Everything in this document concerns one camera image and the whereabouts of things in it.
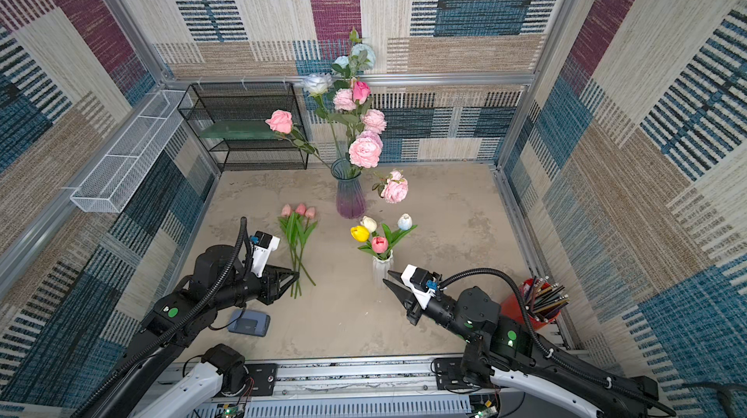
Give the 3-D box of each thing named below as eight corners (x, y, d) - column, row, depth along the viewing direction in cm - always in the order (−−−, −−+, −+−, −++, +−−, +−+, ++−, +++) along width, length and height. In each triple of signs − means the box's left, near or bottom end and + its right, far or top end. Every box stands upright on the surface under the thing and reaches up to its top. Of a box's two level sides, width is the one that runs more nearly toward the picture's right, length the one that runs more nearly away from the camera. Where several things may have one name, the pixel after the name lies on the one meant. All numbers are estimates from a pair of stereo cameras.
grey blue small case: (229, 336, 82) (224, 333, 80) (236, 313, 86) (232, 309, 84) (266, 336, 82) (262, 333, 80) (271, 313, 86) (268, 309, 84)
